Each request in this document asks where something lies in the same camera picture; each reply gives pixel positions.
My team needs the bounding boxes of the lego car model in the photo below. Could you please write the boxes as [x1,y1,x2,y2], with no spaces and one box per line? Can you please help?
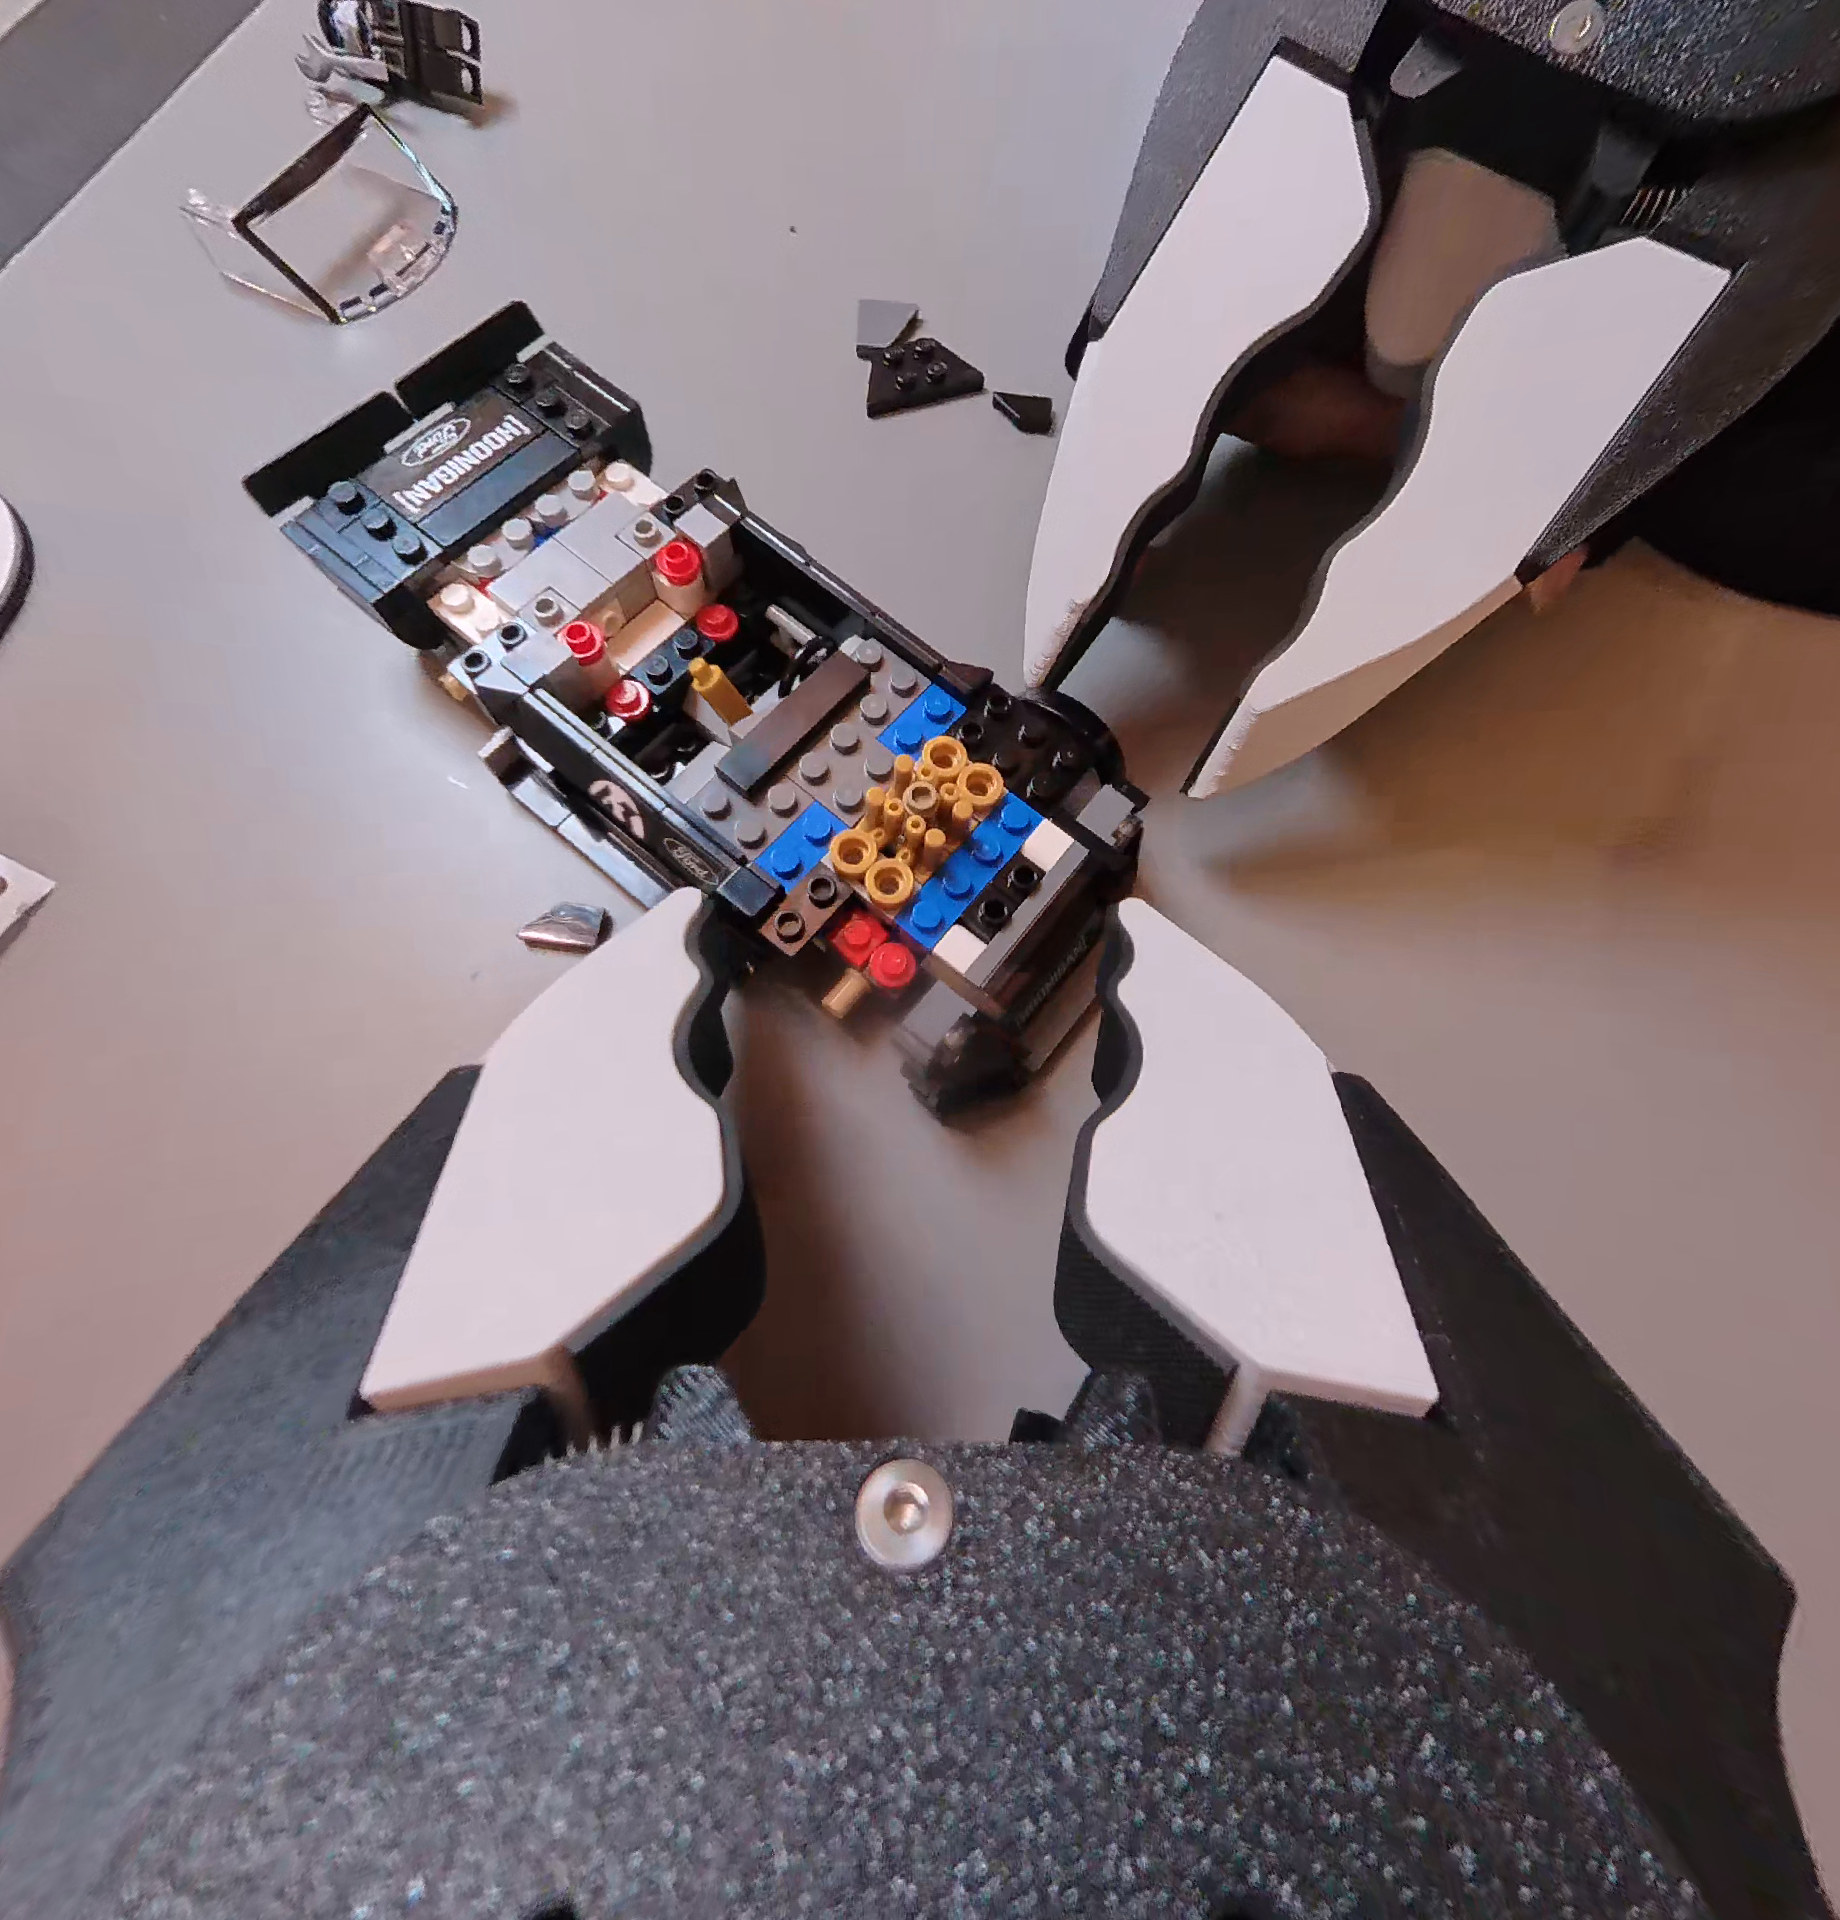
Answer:
[247,300,1150,1118]

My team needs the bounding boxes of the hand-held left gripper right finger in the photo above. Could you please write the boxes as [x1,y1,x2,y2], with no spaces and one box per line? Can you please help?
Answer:
[1056,895,1444,1457]

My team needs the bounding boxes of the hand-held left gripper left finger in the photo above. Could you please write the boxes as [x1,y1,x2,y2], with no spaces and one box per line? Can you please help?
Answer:
[357,885,766,1443]

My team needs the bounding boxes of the black wedge lego plate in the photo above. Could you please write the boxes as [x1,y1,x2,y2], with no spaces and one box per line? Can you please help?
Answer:
[867,335,991,424]

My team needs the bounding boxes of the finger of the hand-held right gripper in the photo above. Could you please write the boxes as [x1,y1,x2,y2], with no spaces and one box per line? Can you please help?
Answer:
[1025,52,1382,698]
[1184,231,1741,804]

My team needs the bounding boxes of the small black lego assembly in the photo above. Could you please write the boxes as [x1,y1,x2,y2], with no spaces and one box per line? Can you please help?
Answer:
[297,0,490,120]

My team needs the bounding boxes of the clear lego windshield piece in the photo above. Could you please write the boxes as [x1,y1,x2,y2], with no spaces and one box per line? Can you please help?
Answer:
[183,104,460,331]

